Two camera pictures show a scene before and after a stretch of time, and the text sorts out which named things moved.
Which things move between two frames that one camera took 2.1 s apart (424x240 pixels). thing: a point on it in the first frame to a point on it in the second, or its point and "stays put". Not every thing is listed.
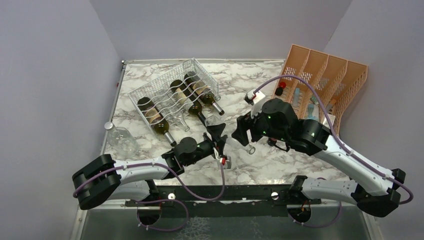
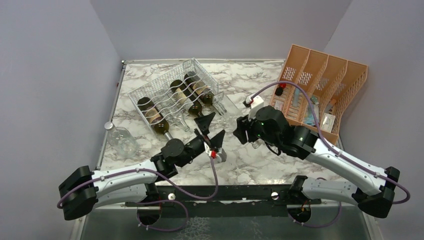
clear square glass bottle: (231, 143) to (228, 110)
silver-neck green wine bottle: (206, 95) stays put
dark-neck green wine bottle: (192, 106) stays put
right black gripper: (243, 124) stays put
